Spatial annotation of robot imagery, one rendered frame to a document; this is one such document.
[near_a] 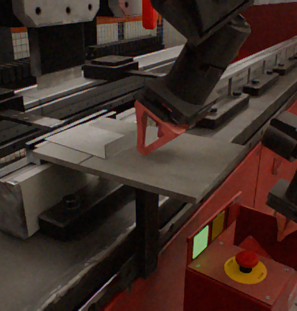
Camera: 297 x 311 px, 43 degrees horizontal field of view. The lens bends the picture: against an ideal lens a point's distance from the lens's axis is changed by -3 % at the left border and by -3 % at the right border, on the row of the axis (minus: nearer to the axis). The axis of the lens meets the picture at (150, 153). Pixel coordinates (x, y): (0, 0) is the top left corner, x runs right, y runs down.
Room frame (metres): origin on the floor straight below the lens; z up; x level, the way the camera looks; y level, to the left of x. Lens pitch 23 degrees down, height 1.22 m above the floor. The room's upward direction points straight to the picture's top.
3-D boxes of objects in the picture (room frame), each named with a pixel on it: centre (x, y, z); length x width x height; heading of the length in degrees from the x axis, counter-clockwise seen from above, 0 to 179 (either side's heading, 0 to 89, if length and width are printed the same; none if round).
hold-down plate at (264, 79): (1.43, -0.43, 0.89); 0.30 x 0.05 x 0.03; 149
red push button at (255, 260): (0.51, -0.16, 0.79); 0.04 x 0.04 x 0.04
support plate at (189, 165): (0.52, 0.01, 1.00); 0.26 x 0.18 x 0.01; 59
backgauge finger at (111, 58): (1.06, 0.05, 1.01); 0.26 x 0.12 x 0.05; 59
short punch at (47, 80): (0.60, 0.14, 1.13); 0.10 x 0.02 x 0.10; 149
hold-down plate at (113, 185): (0.61, 0.07, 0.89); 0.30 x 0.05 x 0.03; 149
